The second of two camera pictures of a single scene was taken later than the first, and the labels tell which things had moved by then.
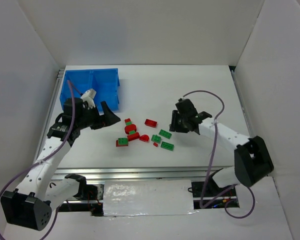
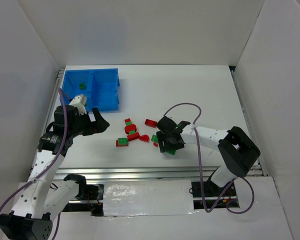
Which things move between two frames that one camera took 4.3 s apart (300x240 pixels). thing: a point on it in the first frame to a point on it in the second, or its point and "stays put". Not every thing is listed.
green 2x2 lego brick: [155, 138] stays put
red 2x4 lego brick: [150, 123] stays put
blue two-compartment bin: [105, 82] stays put
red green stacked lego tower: [130, 128] stays put
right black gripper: [176, 122] to [166, 133]
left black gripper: [100, 118] to [90, 124]
